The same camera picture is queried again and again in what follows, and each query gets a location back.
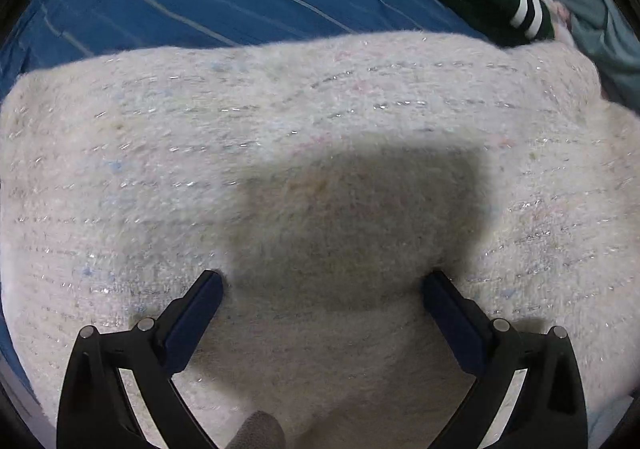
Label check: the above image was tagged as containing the blue striped bed sheet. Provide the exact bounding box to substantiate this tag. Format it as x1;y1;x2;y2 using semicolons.
1;0;484;407

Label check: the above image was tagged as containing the white tweed jacket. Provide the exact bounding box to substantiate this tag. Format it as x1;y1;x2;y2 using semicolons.
1;32;639;448

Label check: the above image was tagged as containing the teal velvet duvet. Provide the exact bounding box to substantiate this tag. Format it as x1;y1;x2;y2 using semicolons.
557;0;639;111

